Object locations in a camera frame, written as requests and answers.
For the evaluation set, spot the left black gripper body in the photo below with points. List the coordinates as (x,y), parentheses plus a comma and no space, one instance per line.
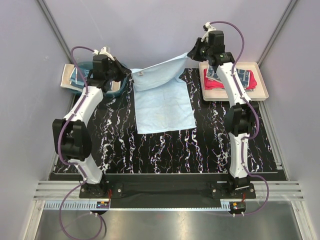
(115,73)

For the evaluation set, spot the teal plastic basket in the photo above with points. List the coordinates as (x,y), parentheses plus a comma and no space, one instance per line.
(116,88)

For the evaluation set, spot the aluminium rail with slots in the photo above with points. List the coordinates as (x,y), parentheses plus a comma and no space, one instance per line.
(58,195)

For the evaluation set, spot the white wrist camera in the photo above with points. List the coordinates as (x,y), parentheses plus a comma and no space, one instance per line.
(207,28)
(104,51)

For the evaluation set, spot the blue cartoon print towel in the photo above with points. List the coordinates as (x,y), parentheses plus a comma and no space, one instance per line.
(75,78)

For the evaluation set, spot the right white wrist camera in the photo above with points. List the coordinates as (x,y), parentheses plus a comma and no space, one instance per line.
(207,28)

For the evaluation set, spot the light blue towel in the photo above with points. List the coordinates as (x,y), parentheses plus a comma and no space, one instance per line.
(161,99)

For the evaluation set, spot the beige towel in basket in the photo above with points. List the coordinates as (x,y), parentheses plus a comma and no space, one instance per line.
(67,70)

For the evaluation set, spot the right aluminium frame post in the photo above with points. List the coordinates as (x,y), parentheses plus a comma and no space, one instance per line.
(279,26)

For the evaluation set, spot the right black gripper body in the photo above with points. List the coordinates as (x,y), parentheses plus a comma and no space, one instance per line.
(201,51)

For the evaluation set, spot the black marble pattern mat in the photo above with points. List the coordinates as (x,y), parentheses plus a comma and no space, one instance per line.
(117,148)

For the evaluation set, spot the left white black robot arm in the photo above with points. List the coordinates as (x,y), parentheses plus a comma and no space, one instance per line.
(72,140)

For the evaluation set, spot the cream plastic tray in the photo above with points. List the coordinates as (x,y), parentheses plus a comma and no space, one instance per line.
(260,92)

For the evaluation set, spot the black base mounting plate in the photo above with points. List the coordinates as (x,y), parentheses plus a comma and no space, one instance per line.
(215,185)

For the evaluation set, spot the blue beige patterned towel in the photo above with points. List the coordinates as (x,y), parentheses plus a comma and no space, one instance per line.
(212,81)

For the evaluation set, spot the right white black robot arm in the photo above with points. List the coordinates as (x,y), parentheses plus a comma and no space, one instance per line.
(240,120)

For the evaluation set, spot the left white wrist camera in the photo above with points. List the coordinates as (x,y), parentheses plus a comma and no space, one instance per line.
(104,51)

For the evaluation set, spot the left aluminium frame post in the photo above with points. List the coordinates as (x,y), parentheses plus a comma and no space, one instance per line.
(54,27)

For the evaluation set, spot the aluminium frame post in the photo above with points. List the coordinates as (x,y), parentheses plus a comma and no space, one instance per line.
(54,27)
(279,26)

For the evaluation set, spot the red towel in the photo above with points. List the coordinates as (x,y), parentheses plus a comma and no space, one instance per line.
(253,82)

